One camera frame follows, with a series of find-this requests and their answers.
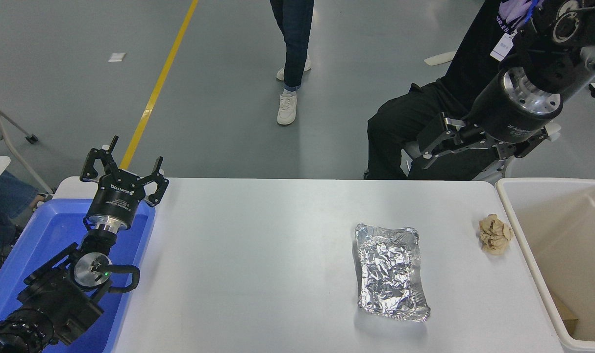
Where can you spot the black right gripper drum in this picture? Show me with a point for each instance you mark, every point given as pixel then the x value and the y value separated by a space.
pixel 498 120

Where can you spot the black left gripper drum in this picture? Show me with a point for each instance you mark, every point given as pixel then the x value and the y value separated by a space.
pixel 116 198

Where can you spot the silver foil tray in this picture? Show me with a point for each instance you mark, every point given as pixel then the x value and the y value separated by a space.
pixel 390 274

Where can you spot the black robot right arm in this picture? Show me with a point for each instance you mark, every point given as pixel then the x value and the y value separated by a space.
pixel 547 54

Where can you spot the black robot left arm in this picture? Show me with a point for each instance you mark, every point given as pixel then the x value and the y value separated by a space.
pixel 57 294

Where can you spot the seated person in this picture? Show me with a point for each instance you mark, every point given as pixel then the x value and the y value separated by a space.
pixel 425 117

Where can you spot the white name badge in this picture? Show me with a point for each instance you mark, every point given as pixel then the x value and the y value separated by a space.
pixel 502 48

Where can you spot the blue plastic tray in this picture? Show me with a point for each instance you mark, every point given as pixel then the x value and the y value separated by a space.
pixel 47 230

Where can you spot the grey white office chair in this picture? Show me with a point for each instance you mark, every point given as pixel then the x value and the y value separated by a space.
pixel 439 59

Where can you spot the crumpled tan paper ball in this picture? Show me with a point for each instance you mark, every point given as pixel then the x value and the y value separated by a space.
pixel 495 234

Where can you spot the person in blue trousers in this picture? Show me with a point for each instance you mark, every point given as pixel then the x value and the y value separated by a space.
pixel 8 193

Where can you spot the large pale plastic bin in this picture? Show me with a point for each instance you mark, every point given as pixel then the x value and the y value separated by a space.
pixel 562 230

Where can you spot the white paper scrap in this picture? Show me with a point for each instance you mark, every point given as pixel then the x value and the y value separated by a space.
pixel 116 57

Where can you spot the standing person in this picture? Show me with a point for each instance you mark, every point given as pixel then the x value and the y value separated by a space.
pixel 295 44

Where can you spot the grey metal chair frame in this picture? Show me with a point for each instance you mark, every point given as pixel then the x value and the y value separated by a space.
pixel 31 139

